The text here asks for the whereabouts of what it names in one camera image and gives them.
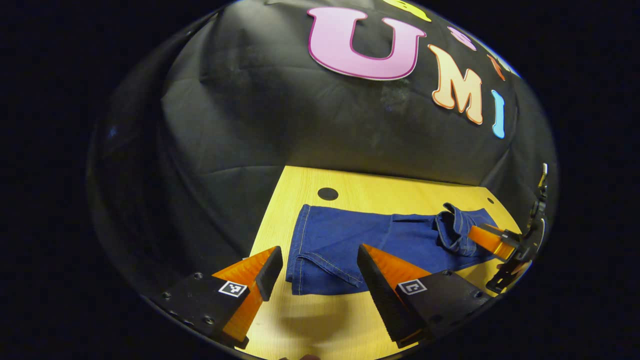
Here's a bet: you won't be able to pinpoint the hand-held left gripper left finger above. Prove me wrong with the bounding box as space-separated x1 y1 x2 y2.
150 245 284 350

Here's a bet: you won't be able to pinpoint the blue denim jeans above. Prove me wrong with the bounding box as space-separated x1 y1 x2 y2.
285 202 501 297

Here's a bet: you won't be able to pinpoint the black backdrop cloth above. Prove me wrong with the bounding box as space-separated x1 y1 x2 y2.
87 0 560 301

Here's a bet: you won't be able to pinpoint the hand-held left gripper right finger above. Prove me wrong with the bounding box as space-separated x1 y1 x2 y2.
356 243 493 350

